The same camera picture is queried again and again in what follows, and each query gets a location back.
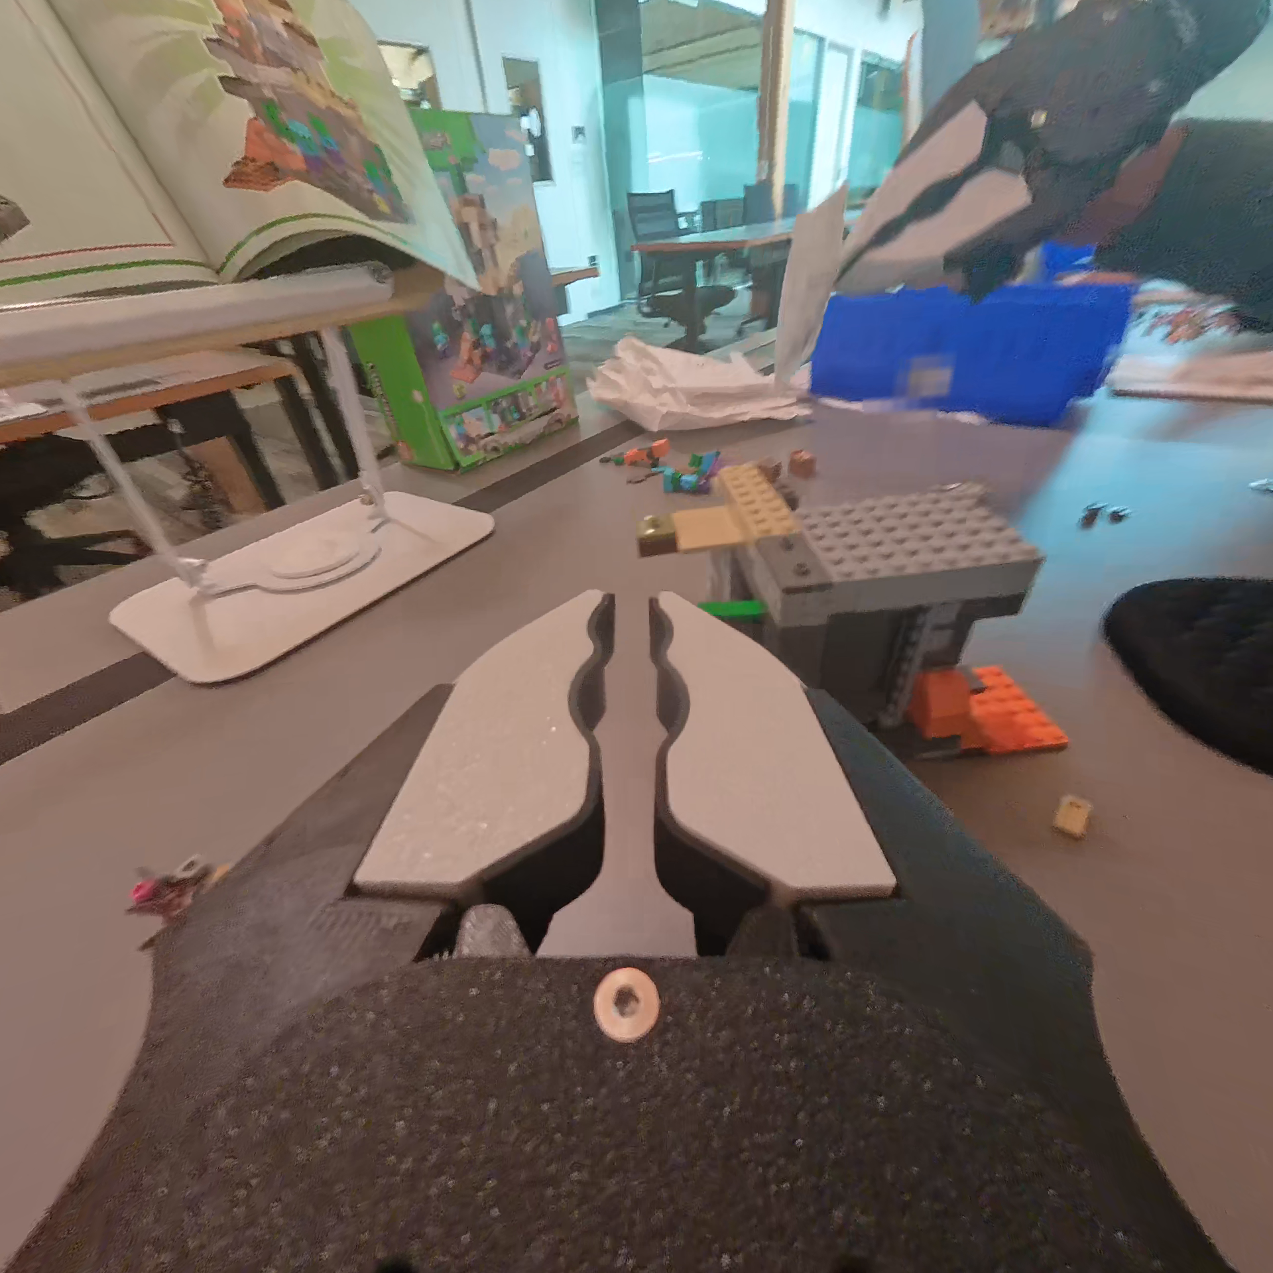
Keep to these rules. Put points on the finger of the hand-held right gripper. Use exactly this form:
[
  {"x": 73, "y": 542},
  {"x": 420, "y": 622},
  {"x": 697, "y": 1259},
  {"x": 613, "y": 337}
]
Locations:
[
  {"x": 944, "y": 239},
  {"x": 925, "y": 160}
]

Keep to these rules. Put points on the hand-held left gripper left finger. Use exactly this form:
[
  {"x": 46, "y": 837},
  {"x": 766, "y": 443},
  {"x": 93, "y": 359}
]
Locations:
[{"x": 478, "y": 797}]

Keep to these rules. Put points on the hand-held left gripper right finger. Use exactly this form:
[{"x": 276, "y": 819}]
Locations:
[{"x": 785, "y": 797}]

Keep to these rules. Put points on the toy brick building model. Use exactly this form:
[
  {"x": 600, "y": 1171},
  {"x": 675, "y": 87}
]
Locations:
[{"x": 894, "y": 548}]

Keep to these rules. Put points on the small tan toy tile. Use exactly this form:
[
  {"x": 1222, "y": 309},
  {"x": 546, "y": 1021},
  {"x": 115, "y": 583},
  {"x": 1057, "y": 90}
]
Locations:
[{"x": 1072, "y": 816}]

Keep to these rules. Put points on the person's right forearm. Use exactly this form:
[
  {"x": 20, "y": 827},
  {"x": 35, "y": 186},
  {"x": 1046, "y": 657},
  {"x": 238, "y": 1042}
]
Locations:
[{"x": 1223, "y": 219}]

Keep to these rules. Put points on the grey desk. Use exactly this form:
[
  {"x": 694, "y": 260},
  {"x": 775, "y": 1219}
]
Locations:
[{"x": 299, "y": 757}]

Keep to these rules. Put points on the wood-edged background desk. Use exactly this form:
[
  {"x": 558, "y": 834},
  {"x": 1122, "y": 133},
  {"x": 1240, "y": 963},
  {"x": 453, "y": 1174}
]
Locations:
[{"x": 149, "y": 384}]

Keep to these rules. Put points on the person's right hand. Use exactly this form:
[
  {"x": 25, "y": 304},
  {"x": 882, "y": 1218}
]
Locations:
[{"x": 1143, "y": 184}]

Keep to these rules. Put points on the blue plastic bin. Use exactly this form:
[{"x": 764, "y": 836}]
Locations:
[{"x": 994, "y": 348}]

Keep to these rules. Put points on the wood-edged meeting table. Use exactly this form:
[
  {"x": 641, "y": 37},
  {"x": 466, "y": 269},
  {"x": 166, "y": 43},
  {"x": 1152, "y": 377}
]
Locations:
[{"x": 735, "y": 237}]

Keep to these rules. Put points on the large flat picture book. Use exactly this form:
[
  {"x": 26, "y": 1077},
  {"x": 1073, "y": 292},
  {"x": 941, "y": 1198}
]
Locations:
[{"x": 1193, "y": 339}]

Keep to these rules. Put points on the white rounded board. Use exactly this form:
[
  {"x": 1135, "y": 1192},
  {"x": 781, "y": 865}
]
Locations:
[{"x": 347, "y": 557}]

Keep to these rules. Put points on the black meeting chair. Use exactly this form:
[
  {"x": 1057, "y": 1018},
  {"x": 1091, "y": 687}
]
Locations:
[{"x": 666, "y": 259}]

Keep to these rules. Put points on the white paper bag pile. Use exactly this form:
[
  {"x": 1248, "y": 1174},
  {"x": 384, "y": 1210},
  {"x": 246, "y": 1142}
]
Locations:
[{"x": 687, "y": 389}]

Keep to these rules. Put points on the heap of colourful toy pieces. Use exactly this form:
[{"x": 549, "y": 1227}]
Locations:
[{"x": 676, "y": 475}]

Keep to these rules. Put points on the black quilted wrist pad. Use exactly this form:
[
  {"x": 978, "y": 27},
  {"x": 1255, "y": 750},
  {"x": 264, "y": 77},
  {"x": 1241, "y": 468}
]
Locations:
[{"x": 1204, "y": 657}]

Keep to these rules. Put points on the green toy set box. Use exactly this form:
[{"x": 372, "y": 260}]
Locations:
[{"x": 478, "y": 249}]

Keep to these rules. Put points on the open instruction booklet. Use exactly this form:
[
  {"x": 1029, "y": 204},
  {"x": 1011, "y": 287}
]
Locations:
[{"x": 149, "y": 121}]

